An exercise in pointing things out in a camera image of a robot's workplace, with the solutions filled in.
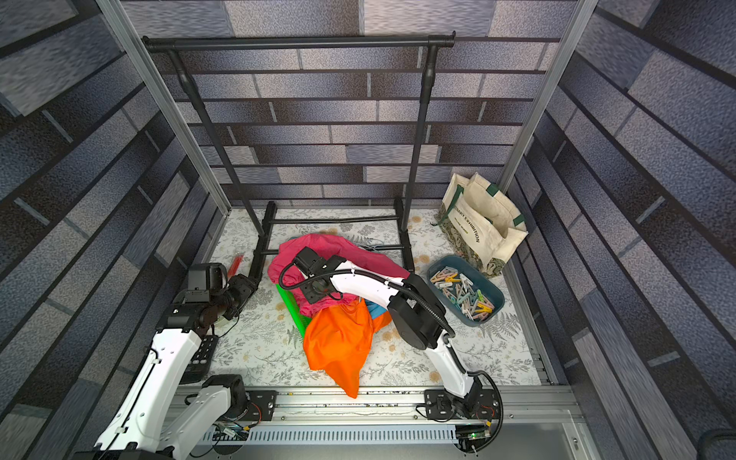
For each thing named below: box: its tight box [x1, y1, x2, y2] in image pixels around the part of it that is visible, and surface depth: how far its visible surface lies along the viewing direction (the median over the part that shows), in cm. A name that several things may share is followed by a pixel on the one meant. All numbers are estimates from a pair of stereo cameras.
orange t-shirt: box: [302, 298, 392, 398], surface depth 76 cm
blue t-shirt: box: [364, 299, 389, 320], surface depth 82 cm
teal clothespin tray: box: [426, 254, 506, 327], surface depth 96 cm
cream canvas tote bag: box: [430, 172, 529, 277], surface depth 98 cm
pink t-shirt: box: [268, 233, 411, 319], surface depth 85 cm
